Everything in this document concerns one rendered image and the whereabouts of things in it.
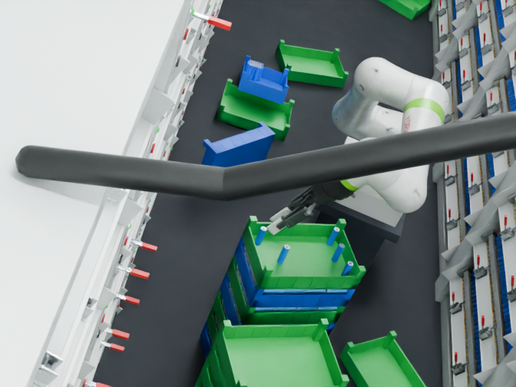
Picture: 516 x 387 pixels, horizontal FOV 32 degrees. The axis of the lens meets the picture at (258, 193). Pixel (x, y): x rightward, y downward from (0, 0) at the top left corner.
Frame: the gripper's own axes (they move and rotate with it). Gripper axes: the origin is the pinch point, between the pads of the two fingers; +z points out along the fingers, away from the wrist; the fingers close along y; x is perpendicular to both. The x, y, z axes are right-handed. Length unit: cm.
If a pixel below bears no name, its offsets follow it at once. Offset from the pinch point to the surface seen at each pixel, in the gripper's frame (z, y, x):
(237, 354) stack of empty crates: 16.3, -33.1, -11.0
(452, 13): 15, 244, -58
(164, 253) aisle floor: 67, 29, 2
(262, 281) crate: 6.8, -15.6, -5.3
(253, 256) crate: 9.6, -7.7, -1.2
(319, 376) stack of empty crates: 6.8, -29.3, -31.2
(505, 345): -15, 10, -78
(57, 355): -73, -133, 56
